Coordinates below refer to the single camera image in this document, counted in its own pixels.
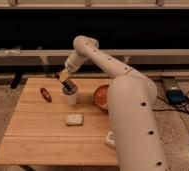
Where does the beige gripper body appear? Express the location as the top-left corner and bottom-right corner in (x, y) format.
(65, 50), (86, 73)

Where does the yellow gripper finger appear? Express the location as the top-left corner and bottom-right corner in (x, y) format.
(59, 69), (69, 82)

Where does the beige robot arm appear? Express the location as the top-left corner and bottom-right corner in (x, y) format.
(59, 36), (167, 171)

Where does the white ceramic cup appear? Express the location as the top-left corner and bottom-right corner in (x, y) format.
(62, 87), (78, 105)

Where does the red brown marker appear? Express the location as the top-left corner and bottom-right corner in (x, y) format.
(40, 87), (52, 103)

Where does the orange bowl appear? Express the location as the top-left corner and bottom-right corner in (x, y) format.
(93, 85), (108, 111)

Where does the white sponge block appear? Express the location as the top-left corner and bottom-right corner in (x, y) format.
(65, 114), (84, 126)

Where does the wooden table board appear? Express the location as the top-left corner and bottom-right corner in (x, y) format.
(0, 78), (117, 166)

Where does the white plastic bottle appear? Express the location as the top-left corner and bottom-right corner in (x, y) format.
(105, 131), (115, 148)

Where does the blue power adapter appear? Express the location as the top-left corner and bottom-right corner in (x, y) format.
(166, 89), (186, 105)

